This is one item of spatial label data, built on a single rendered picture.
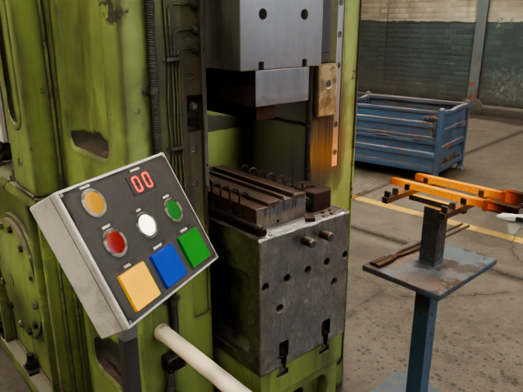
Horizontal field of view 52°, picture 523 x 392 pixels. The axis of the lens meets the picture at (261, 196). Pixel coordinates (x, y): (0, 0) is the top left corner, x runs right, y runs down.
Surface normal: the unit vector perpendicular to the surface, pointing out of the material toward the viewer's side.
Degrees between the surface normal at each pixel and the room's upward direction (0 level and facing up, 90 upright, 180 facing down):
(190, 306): 90
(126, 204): 60
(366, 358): 0
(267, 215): 90
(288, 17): 90
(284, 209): 90
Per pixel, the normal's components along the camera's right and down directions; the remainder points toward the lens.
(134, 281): 0.79, -0.37
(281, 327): 0.65, 0.24
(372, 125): -0.61, 0.23
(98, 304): -0.41, 0.29
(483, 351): 0.00, -0.95
